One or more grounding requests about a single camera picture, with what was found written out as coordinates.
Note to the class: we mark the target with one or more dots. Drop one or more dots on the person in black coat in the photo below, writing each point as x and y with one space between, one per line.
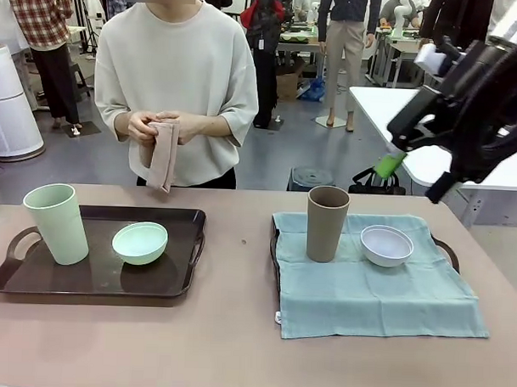
439 13

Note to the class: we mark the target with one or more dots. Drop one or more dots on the figure in beige trousers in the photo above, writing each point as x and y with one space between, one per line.
339 56

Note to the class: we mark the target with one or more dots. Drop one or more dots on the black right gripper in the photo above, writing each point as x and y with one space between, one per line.
478 103

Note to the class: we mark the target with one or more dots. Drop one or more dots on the person in cream sweater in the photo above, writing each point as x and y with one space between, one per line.
174 63

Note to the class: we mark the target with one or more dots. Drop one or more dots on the brown tall cup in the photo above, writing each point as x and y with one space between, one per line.
325 230

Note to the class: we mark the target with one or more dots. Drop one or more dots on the person with red scarf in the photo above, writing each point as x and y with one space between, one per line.
265 53

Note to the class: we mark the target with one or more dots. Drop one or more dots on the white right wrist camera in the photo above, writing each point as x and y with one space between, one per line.
429 59

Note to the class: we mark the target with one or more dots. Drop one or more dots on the pink cloth mat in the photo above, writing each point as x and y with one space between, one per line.
164 156

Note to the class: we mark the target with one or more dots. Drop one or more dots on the black bag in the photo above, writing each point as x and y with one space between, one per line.
382 185

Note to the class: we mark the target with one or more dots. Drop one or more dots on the person in red plaid shirt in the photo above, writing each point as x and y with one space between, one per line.
39 16

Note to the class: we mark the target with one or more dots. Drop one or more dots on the blue plastic bag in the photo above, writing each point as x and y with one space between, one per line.
315 90

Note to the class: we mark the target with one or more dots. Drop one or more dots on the person's left forearm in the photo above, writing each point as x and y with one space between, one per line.
214 125

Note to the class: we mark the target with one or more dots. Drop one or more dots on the blue grey round bin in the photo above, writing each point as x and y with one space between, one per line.
312 178

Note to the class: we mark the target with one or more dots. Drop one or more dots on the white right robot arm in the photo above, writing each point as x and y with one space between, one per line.
515 30

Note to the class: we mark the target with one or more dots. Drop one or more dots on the person's left hand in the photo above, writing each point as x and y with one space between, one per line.
186 125

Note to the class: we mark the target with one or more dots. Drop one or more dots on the cardboard box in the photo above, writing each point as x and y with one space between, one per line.
288 84

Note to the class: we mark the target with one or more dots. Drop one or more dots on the person's right hand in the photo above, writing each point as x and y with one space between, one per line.
142 128

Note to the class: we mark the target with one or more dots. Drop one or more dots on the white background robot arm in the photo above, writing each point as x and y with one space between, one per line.
403 11

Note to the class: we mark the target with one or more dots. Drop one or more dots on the light green tall cup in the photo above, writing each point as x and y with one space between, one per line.
59 229

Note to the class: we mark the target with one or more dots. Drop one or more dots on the light green bowl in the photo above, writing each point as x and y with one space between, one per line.
140 246

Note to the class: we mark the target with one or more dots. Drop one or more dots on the pale blue bowl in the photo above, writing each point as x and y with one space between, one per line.
386 251

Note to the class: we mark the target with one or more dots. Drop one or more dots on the teal cloth mat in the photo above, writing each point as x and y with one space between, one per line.
365 299

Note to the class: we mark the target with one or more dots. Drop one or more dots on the person's right forearm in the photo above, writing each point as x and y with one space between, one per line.
123 123

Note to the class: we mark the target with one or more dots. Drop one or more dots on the dark brown serving tray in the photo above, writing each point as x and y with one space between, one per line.
94 277
275 253

